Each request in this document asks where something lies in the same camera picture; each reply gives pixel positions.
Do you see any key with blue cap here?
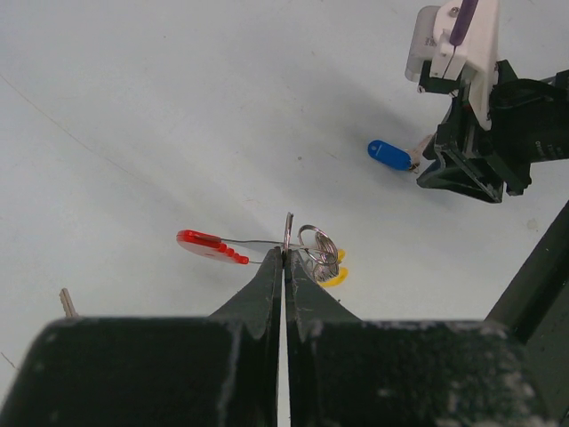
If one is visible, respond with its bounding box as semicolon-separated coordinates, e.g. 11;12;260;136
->
367;134;433;172

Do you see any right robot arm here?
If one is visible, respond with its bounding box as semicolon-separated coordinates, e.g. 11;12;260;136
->
417;60;568;204

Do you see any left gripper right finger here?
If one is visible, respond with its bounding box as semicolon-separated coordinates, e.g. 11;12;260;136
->
284;252;556;426

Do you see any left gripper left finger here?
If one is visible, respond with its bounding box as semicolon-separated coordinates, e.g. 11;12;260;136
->
1;249;283;426

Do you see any red handled metal key holder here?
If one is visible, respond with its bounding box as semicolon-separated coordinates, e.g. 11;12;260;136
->
176;213;340;282

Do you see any key with green tag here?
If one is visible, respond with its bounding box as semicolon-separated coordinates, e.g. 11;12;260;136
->
59;288;79;318

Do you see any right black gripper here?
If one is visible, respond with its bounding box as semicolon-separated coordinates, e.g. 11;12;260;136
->
417;65;531;204

